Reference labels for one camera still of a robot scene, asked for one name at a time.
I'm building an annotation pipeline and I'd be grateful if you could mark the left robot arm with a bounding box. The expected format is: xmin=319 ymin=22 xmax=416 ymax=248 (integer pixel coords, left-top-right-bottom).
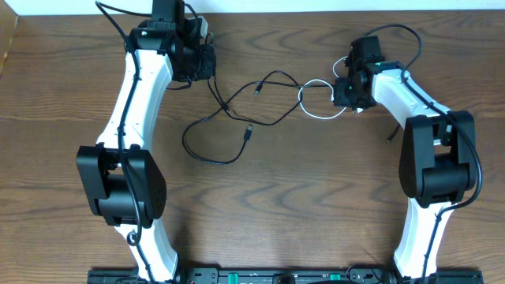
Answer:
xmin=76 ymin=1 xmax=216 ymax=283

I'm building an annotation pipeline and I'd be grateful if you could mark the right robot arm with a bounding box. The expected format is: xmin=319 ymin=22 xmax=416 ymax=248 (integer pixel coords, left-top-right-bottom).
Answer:
xmin=332 ymin=35 xmax=478 ymax=283

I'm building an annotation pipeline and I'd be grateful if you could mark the wooden panel at left edge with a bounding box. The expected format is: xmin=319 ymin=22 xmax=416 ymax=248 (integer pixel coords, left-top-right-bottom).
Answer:
xmin=0 ymin=0 xmax=19 ymax=73

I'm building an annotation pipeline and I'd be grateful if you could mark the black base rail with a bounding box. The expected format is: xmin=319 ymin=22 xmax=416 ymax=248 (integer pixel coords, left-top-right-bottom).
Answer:
xmin=86 ymin=265 xmax=484 ymax=284

